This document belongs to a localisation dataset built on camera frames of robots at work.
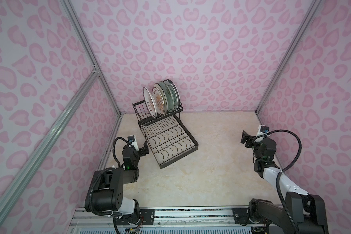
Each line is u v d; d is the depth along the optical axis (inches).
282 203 16.6
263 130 27.9
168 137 40.6
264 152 25.2
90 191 16.0
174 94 32.1
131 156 27.3
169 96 32.5
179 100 33.0
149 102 39.1
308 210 17.2
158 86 32.3
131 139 30.3
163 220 28.8
